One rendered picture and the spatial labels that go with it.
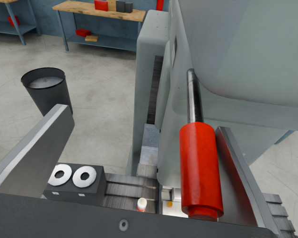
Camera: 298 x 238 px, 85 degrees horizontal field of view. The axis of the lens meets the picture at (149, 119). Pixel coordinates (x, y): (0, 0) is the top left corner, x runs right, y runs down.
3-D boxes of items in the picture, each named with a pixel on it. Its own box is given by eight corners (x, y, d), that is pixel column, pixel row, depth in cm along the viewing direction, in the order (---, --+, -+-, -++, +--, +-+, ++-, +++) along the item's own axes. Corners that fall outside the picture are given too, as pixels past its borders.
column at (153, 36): (173, 198, 172) (257, 54, 62) (129, 192, 172) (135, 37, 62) (172, 157, 208) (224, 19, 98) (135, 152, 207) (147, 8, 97)
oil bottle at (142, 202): (144, 213, 76) (146, 206, 68) (135, 212, 76) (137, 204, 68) (145, 204, 79) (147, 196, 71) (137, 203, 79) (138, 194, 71)
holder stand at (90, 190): (101, 208, 76) (95, 192, 61) (53, 205, 74) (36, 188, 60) (107, 183, 84) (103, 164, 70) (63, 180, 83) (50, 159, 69)
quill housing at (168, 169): (224, 197, 47) (314, 122, 25) (153, 188, 47) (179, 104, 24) (211, 144, 61) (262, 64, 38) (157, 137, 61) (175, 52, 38)
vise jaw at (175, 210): (195, 221, 70) (198, 219, 67) (161, 218, 69) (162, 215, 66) (193, 206, 74) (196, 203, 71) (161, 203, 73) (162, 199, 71)
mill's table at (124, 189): (291, 250, 78) (303, 248, 73) (34, 218, 77) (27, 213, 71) (269, 199, 95) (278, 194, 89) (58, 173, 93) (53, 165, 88)
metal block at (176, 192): (185, 204, 72) (188, 199, 68) (171, 202, 72) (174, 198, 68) (183, 192, 76) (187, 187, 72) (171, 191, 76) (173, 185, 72)
